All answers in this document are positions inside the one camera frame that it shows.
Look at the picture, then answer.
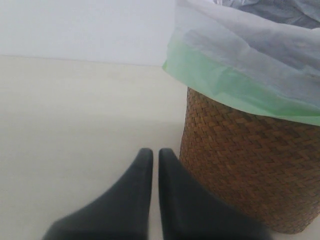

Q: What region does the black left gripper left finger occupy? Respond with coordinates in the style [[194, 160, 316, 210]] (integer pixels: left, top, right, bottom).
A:
[[43, 148, 153, 240]]

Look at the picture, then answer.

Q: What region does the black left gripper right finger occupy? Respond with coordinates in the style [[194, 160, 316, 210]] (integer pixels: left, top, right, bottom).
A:
[[158, 148, 272, 240]]

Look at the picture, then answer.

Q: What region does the woven wicker waste basket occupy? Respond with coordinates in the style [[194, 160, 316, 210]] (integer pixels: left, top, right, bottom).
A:
[[179, 88, 320, 234]]

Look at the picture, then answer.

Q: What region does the white green plastic bin liner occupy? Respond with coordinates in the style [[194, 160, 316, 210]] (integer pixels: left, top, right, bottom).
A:
[[163, 0, 320, 126]]

